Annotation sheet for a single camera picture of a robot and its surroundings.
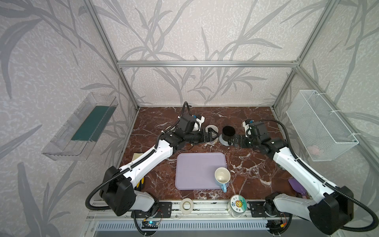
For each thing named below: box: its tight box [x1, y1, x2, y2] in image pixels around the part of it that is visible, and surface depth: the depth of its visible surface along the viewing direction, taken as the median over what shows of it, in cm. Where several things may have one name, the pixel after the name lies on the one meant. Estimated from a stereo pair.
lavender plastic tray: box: [175, 152, 228, 191], surface depth 91 cm
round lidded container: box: [227, 194, 248, 219], surface depth 70 cm
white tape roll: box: [179, 197, 194, 215], surface depth 77 cm
